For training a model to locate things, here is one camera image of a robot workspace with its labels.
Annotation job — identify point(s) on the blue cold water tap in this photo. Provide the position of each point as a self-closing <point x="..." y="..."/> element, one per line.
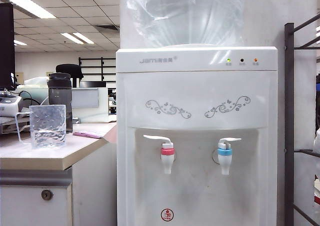
<point x="225" y="161"/>

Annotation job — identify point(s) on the small dark desk object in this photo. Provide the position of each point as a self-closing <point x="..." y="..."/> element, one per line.
<point x="76" y="120"/>

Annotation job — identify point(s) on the white drawer cabinet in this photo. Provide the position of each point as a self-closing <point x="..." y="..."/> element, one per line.
<point x="25" y="211"/>

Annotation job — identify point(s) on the pink booklet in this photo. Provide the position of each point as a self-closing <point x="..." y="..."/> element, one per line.
<point x="87" y="134"/>

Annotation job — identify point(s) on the black and blue item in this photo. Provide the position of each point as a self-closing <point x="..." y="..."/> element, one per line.
<point x="318" y="91"/>

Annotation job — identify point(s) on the black background shelf frame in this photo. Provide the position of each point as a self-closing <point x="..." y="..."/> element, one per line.
<point x="102" y="68"/>

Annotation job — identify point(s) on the double ceiling light panel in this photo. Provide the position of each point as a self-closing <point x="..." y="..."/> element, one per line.
<point x="75" y="38"/>

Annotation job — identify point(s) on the red and white package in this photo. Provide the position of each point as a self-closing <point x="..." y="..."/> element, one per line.
<point x="317" y="193"/>

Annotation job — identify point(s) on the white bottle on rack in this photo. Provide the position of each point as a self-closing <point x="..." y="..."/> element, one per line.
<point x="317" y="143"/>

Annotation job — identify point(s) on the black computer monitor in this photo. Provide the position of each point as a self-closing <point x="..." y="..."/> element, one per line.
<point x="6" y="48"/>

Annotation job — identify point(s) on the black background monitor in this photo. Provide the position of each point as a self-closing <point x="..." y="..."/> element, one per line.
<point x="92" y="84"/>

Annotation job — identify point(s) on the water jug in plastic bag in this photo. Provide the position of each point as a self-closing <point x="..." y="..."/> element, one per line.
<point x="187" y="16"/>

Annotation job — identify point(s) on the ceiling air vent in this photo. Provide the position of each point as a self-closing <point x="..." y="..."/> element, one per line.
<point x="107" y="29"/>

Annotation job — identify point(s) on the grey sports bottle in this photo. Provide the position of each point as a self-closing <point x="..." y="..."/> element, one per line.
<point x="61" y="93"/>

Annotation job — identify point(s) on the small ceiling light panel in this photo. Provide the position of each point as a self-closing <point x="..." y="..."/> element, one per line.
<point x="20" y="43"/>

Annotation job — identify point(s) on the grey document tray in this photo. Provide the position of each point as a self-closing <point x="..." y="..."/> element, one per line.
<point x="10" y="126"/>

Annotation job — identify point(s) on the black office chair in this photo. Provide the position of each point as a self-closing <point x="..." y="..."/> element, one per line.
<point x="70" y="69"/>

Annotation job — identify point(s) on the round cabinet lock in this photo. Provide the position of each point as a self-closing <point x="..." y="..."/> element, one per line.
<point x="46" y="195"/>

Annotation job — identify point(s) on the dark metal rack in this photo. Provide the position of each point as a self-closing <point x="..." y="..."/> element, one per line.
<point x="289" y="86"/>

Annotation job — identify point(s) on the large ceiling light panel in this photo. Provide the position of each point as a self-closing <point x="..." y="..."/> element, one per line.
<point x="30" y="7"/>

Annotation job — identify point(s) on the light wooden desk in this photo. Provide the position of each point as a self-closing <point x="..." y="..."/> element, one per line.
<point x="50" y="158"/>

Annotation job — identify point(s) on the red hot water tap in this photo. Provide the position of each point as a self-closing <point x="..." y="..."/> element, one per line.
<point x="167" y="161"/>

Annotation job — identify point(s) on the white water dispenser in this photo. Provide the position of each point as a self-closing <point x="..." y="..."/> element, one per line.
<point x="195" y="91"/>

